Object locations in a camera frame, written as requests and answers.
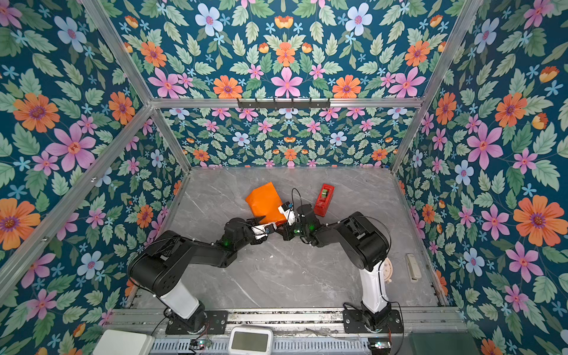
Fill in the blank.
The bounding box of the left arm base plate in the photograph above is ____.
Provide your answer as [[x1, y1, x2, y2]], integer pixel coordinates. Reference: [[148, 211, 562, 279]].
[[165, 310, 229, 335]]

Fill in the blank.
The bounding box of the white remote by wall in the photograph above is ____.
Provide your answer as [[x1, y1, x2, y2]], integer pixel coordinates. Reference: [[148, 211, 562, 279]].
[[405, 254, 422, 283]]

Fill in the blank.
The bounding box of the black hook rail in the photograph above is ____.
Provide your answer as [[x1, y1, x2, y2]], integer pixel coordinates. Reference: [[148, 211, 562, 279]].
[[237, 99, 331, 109]]

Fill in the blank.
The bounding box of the white round clock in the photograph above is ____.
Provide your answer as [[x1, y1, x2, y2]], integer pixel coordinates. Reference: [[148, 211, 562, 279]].
[[380, 257, 393, 283]]

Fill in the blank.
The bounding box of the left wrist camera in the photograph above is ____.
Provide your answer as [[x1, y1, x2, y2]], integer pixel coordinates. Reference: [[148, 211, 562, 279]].
[[251, 223, 277, 240]]

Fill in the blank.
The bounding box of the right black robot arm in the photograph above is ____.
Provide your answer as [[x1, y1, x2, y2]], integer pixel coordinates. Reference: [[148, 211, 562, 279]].
[[277, 204, 392, 332]]

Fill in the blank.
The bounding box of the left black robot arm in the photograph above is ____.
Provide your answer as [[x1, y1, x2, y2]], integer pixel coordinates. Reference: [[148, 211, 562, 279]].
[[127, 217, 275, 329]]

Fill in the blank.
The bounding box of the red tape dispenser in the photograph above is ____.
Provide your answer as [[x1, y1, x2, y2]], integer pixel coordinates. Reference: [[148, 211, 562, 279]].
[[314, 183, 335, 217]]

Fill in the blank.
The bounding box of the green mat bottom right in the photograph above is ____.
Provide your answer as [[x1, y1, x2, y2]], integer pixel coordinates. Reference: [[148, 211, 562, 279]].
[[410, 333, 480, 355]]

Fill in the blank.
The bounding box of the white display device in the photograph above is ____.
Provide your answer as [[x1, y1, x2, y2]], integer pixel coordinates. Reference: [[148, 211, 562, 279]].
[[228, 326, 274, 355]]

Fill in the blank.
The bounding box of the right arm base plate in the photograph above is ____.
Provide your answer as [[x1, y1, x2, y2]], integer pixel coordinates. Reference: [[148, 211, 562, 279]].
[[343, 309, 404, 334]]

